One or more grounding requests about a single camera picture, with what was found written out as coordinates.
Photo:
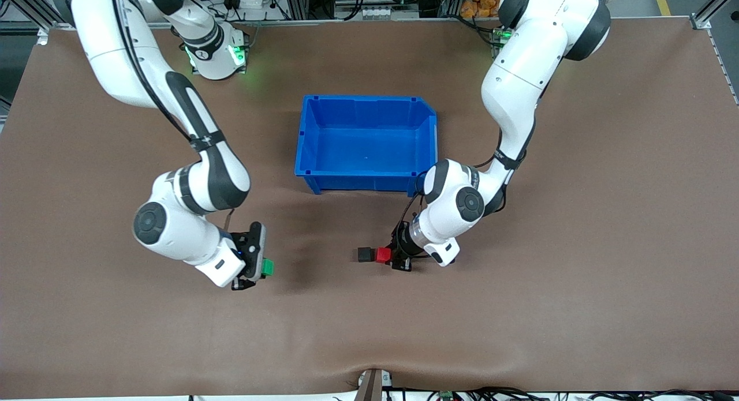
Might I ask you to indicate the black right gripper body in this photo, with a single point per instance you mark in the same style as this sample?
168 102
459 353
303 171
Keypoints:
239 241

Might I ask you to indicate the red cube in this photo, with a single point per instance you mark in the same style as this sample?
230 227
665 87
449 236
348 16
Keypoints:
383 255

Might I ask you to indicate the green cube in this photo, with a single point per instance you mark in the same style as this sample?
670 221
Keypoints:
268 267

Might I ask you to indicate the black cube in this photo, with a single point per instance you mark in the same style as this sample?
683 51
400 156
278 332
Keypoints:
365 254

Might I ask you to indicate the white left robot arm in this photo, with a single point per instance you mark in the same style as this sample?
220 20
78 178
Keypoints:
519 72

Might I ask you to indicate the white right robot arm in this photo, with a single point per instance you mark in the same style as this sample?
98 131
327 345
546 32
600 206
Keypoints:
115 55

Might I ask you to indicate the brown table mat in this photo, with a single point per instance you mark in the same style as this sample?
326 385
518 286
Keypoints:
173 343

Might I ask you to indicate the blue plastic storage bin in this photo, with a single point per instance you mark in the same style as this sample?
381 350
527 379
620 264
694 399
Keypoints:
366 147

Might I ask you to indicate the metal table clamp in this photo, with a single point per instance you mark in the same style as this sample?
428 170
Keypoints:
372 383

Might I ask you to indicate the small green circuit board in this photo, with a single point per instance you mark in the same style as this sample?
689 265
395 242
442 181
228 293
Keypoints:
445 396

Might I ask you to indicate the white power strip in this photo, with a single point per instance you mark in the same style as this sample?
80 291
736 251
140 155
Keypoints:
251 2

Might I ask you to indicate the bag of orange items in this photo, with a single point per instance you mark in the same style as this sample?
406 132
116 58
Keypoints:
479 3

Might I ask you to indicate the aluminium table edge rail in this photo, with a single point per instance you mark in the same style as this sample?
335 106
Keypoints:
375 21

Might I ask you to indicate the white corner bracket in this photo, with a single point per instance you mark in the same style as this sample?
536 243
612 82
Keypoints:
43 37

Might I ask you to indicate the aluminium frame post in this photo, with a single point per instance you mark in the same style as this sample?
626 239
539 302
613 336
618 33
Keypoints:
29 6
707 13

